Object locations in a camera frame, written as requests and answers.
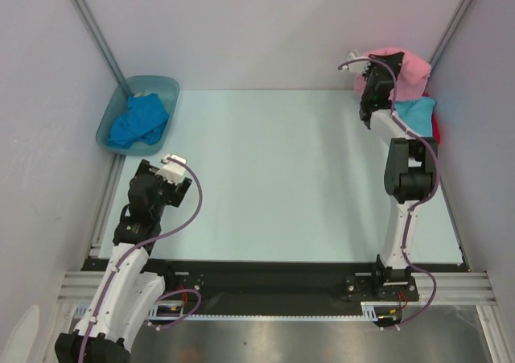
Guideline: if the pink t shirt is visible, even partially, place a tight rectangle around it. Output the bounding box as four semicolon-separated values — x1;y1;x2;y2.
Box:
362;47;431;101

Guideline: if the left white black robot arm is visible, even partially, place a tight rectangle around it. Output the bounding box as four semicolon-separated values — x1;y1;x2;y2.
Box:
55;155;194;362

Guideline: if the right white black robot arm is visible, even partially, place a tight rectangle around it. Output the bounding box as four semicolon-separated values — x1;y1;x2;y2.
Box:
359;52;439;299

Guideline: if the teal folded t shirt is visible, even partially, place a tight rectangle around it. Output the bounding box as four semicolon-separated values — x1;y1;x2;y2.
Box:
395;97;436;137

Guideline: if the red folded t shirt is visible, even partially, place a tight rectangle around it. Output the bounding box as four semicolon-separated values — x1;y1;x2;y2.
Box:
422;91;442;145

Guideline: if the blue crumpled t shirt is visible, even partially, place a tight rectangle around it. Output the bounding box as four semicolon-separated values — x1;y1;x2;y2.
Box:
107;93;170;149

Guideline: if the teal plastic bin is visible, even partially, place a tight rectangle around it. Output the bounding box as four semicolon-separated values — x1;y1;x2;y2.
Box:
96;76;179;156

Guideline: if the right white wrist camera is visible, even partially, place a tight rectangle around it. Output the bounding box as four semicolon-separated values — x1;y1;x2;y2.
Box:
346;50;371;76

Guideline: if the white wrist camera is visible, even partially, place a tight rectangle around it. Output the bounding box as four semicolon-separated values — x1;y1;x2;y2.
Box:
156;154;187;184
346;50;371;76

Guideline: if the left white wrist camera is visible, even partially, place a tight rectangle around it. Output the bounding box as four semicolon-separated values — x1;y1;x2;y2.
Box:
156;154;187;184

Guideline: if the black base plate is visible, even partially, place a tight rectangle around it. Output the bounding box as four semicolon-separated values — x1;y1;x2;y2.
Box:
83;258;468;317

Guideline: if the left slotted cable duct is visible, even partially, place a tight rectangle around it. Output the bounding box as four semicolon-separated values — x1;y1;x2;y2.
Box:
74;303;190;320

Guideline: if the slotted cable duct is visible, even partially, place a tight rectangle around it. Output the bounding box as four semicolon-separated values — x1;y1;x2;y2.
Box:
360;302;404;323
74;303;190;320

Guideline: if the front aluminium rail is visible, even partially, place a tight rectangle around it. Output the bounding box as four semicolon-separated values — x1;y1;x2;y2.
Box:
57;271;496;306

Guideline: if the right aluminium corner post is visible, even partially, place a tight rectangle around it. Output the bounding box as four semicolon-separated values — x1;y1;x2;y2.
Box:
429;0;476;74

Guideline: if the aluminium corner post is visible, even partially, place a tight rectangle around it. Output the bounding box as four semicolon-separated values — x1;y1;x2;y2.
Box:
429;0;476;74
70;0;126;85

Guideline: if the left aluminium corner post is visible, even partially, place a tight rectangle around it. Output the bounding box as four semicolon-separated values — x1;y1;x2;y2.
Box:
70;0;126;85

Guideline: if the right slotted cable duct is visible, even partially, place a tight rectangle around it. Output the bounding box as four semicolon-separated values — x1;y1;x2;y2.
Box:
360;302;404;323

